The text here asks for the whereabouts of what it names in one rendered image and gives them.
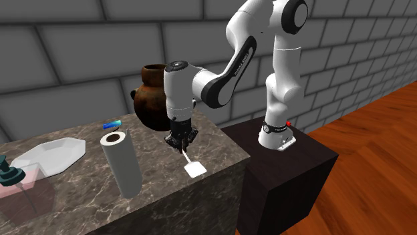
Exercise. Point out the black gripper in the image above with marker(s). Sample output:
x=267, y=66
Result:
x=180, y=129

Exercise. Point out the white spatula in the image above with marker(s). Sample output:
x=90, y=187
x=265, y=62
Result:
x=195, y=169

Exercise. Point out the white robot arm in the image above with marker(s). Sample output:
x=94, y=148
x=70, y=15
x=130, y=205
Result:
x=283, y=84

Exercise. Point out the brown clay vase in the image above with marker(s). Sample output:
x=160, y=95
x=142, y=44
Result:
x=150, y=101

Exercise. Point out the marble counter block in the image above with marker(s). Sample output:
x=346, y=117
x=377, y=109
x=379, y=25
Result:
x=182, y=198

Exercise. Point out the white paper towel roll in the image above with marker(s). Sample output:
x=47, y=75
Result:
x=122, y=166

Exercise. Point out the blue small tube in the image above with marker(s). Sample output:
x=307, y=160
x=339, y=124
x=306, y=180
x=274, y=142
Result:
x=112, y=124

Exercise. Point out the dark robot stand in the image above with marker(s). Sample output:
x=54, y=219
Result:
x=286, y=182

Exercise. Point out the white angular plate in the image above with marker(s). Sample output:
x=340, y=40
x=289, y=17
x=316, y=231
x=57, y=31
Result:
x=52, y=156

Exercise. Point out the pink soap dispenser bottle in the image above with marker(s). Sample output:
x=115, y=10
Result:
x=19, y=192

